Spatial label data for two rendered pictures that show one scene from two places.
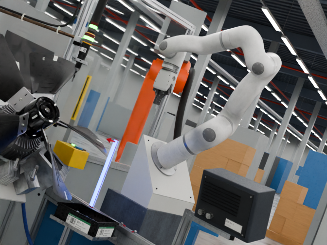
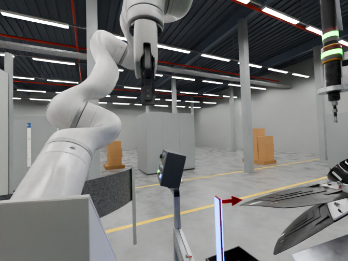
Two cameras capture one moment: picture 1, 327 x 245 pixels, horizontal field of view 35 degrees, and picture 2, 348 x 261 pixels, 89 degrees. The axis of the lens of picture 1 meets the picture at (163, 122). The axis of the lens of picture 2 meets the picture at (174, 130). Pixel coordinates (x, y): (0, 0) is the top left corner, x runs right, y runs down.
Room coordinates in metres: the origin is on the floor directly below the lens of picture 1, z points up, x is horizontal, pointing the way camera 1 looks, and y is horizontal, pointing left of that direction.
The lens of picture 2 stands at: (2.80, 0.35, 1.34)
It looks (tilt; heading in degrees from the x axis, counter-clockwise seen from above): 2 degrees up; 217
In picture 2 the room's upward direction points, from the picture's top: 2 degrees counter-clockwise
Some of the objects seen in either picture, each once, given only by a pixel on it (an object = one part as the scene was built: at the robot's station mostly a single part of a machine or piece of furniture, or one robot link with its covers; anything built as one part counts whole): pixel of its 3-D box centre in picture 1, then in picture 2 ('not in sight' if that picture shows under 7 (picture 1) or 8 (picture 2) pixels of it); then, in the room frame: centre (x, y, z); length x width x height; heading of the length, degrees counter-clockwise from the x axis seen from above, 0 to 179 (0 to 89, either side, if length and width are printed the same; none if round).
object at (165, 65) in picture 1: (170, 67); (145, 24); (2.52, 0.06, 1.60); 0.09 x 0.08 x 0.03; 47
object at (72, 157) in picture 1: (69, 155); not in sight; (2.61, 0.38, 1.02); 0.16 x 0.10 x 0.11; 47
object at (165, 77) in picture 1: (165, 79); (146, 49); (2.52, 0.06, 1.54); 0.10 x 0.07 x 0.11; 47
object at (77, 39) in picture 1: (81, 50); (337, 73); (2.15, 0.42, 1.50); 0.09 x 0.07 x 0.10; 82
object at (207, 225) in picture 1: (208, 223); (173, 187); (1.98, -0.30, 1.04); 0.24 x 0.03 x 0.03; 47
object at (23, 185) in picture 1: (25, 183); not in sight; (2.13, 0.43, 0.91); 0.12 x 0.08 x 0.12; 47
